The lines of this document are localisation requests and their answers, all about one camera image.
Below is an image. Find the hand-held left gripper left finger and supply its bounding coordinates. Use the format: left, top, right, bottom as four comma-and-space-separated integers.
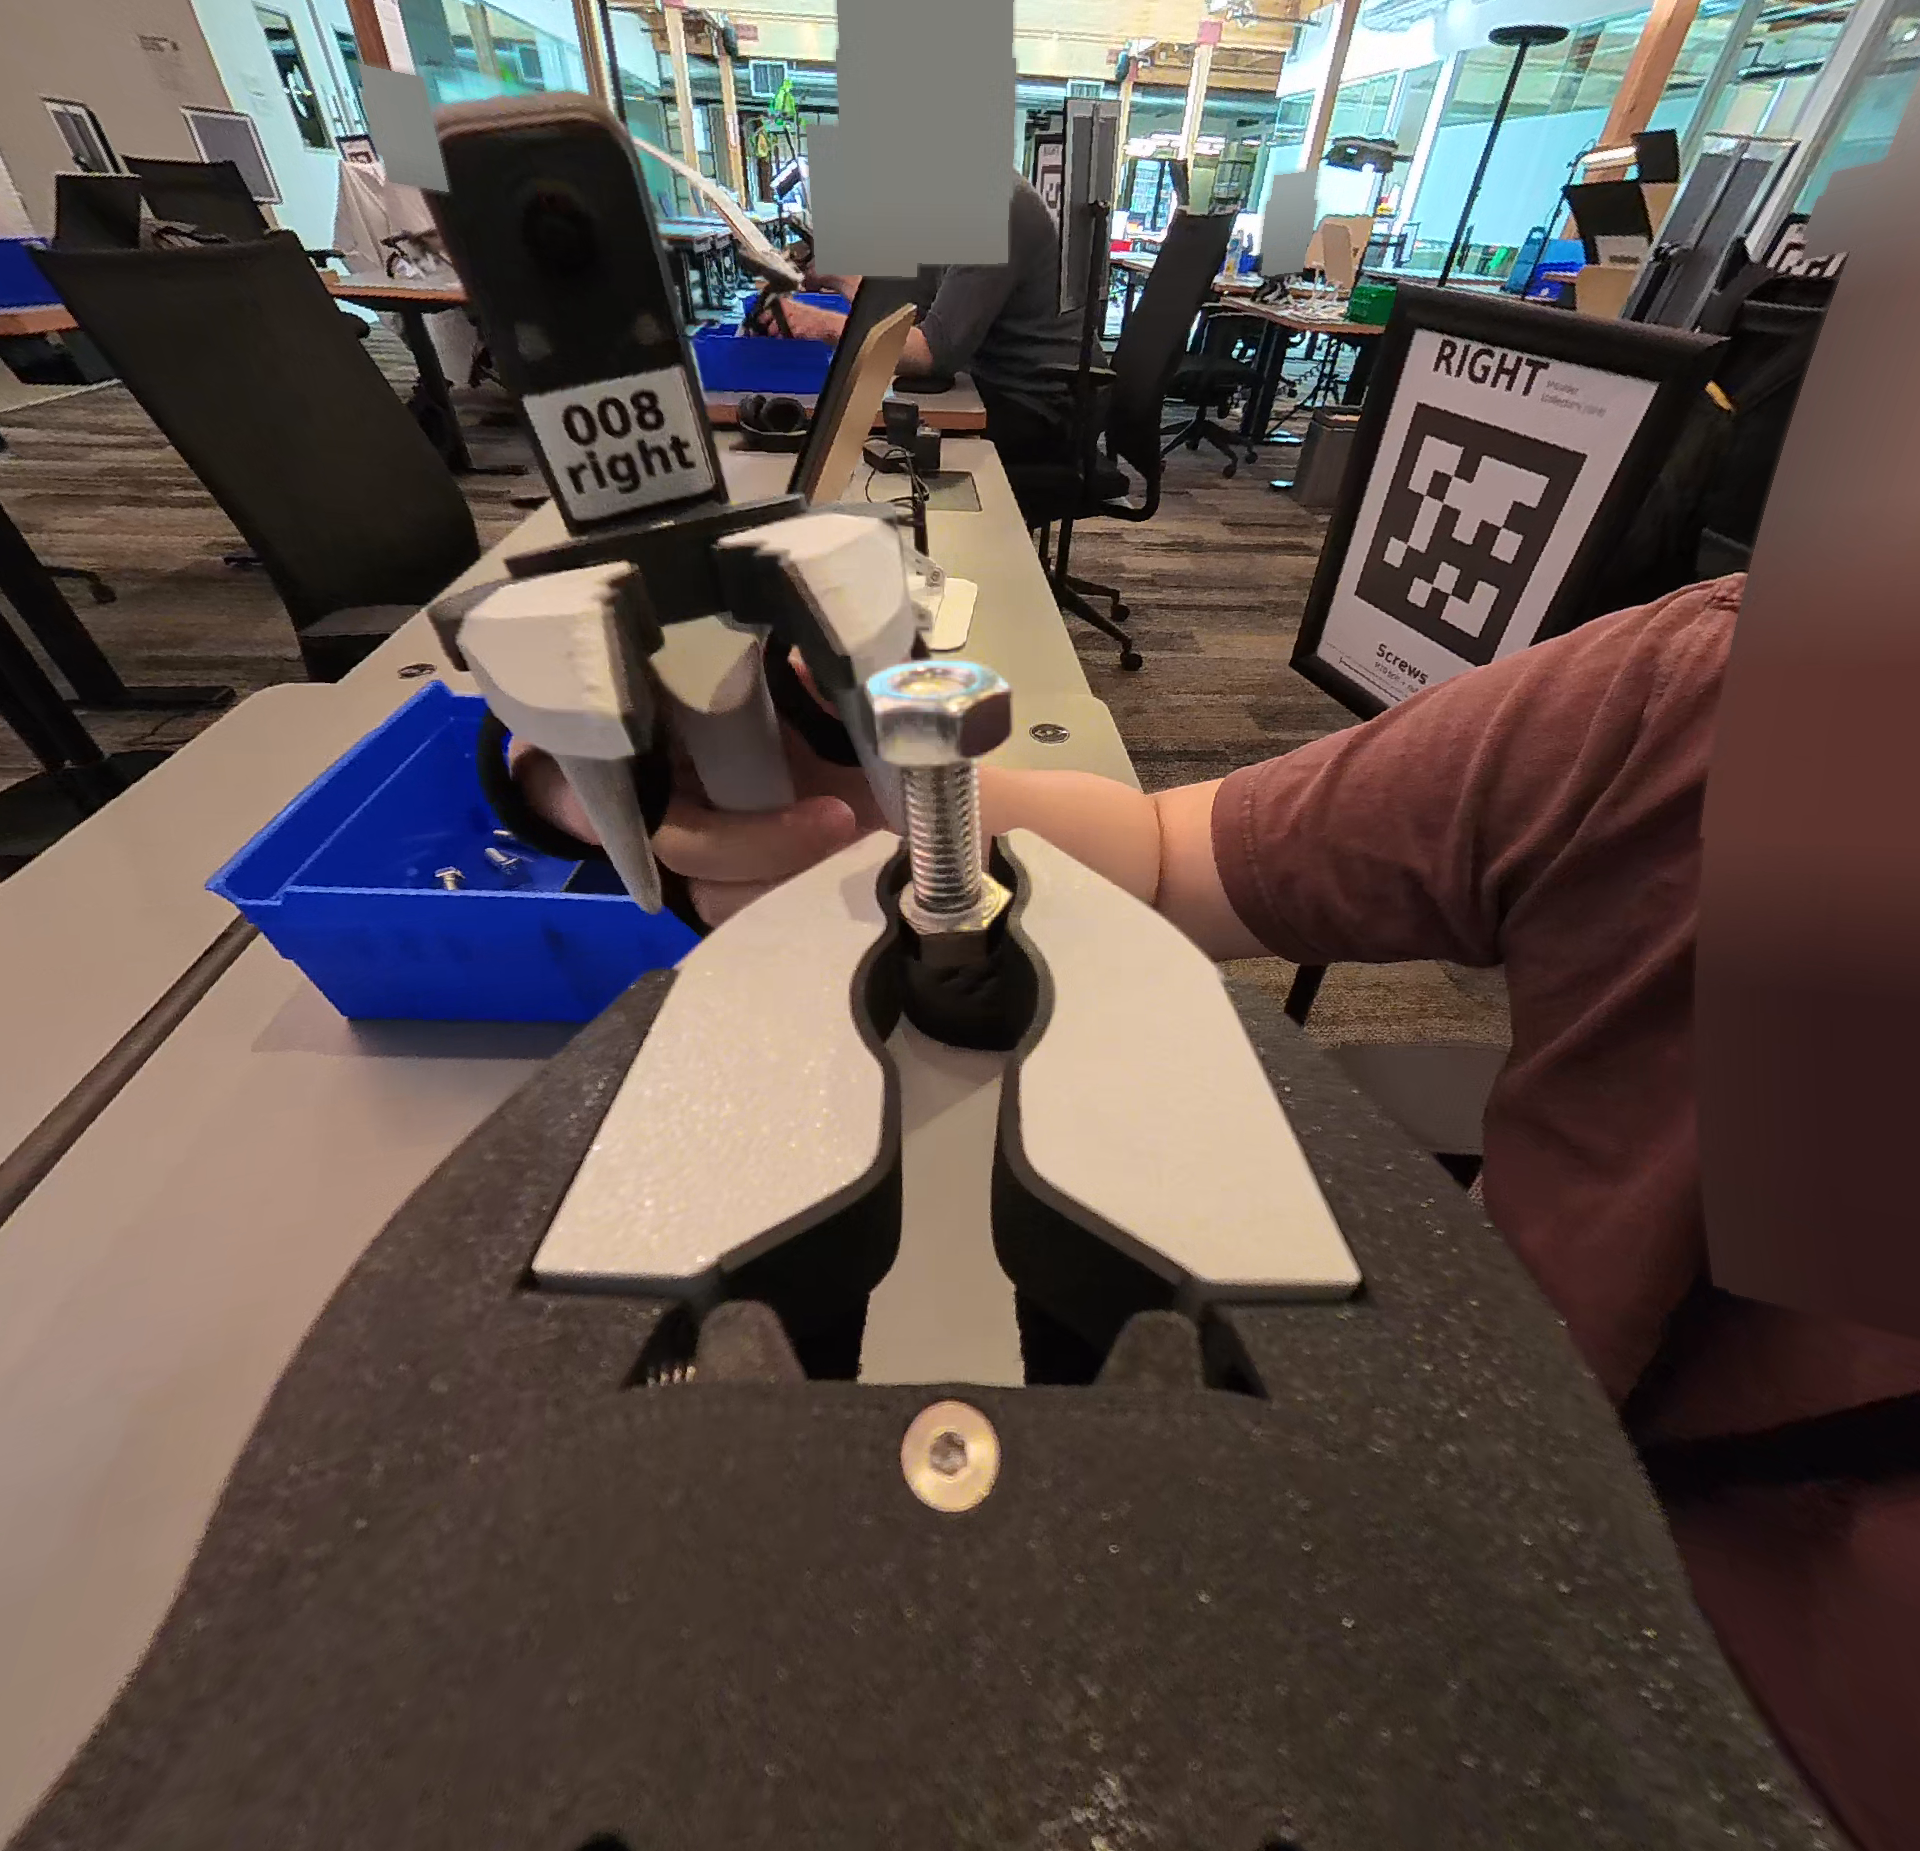
530, 837, 905, 1385

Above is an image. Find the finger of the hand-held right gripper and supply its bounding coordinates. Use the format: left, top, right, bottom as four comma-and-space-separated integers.
427, 560, 671, 915
716, 508, 924, 833

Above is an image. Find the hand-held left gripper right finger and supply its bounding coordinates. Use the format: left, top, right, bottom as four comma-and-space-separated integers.
995, 828, 1367, 1385

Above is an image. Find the silver hex nut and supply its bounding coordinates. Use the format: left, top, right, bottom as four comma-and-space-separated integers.
866, 659, 1021, 768

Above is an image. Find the blue plastic parts bin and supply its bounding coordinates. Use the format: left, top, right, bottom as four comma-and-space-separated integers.
207, 681, 707, 1025

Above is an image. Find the person's right forearm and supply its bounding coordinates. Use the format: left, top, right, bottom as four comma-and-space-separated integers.
976, 764, 1255, 967

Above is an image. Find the person's right hand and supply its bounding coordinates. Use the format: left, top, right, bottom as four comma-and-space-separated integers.
508, 648, 909, 899

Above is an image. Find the grey office chair seat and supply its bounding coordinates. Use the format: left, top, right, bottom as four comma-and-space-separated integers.
1285, 963, 1511, 1163

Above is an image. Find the black office chair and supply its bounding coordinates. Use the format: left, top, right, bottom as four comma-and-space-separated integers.
32, 231, 483, 683
1035, 204, 1245, 671

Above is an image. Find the black framed easel board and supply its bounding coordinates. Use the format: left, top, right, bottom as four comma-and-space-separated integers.
0, 502, 239, 833

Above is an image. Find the grey waste bin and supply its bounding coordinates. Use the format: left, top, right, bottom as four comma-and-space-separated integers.
1293, 405, 1369, 511

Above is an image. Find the black framed marker sign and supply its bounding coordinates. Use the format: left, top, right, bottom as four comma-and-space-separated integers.
1291, 284, 1728, 721

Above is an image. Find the black backpack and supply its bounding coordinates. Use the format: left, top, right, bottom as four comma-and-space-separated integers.
1629, 299, 1824, 581

